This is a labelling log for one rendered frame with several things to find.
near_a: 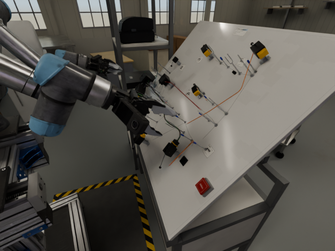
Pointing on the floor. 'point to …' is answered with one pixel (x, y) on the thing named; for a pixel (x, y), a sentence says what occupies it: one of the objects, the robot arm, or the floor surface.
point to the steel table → (56, 42)
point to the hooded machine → (33, 42)
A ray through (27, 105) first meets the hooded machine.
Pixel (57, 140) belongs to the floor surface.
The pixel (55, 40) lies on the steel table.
